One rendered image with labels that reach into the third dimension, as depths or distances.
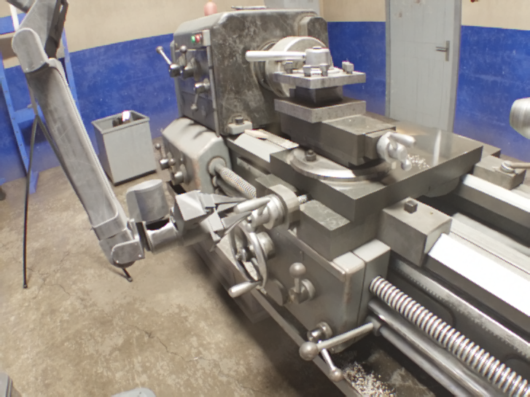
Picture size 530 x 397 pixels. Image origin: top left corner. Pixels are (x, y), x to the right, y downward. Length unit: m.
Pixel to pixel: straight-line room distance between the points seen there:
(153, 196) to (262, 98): 0.93
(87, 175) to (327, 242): 0.47
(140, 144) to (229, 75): 2.09
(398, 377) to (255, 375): 0.68
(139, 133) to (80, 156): 2.74
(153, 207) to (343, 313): 0.46
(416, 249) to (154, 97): 4.24
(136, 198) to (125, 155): 2.73
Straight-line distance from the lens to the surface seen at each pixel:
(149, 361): 1.65
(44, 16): 0.62
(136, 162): 3.38
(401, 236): 0.75
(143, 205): 0.60
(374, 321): 0.85
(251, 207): 0.68
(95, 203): 0.60
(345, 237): 0.73
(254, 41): 1.41
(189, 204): 0.55
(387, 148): 0.71
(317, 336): 0.85
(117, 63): 4.57
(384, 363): 1.05
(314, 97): 0.83
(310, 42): 1.30
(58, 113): 0.60
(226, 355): 1.59
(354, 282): 0.74
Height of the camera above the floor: 1.25
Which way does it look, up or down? 27 degrees down
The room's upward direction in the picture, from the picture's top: 5 degrees counter-clockwise
